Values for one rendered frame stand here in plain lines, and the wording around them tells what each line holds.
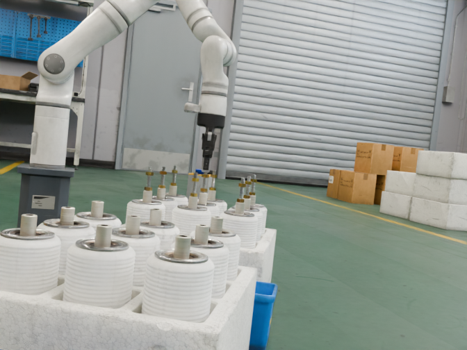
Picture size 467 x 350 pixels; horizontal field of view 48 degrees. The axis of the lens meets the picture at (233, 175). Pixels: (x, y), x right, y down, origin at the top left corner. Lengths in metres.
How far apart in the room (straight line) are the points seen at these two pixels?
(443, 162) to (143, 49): 3.96
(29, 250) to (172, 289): 0.22
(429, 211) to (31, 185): 3.09
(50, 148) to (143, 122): 5.03
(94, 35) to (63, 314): 0.94
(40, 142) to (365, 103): 6.28
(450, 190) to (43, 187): 2.99
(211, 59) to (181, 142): 5.23
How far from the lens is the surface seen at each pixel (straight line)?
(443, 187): 3.96
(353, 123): 7.37
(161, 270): 0.71
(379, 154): 5.23
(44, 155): 1.52
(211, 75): 1.38
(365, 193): 5.19
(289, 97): 6.95
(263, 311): 1.10
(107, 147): 6.49
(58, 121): 1.52
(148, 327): 0.70
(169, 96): 6.58
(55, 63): 1.51
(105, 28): 1.52
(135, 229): 0.88
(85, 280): 0.75
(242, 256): 1.21
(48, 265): 0.81
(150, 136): 6.53
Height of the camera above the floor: 0.41
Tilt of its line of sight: 3 degrees down
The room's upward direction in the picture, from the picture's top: 6 degrees clockwise
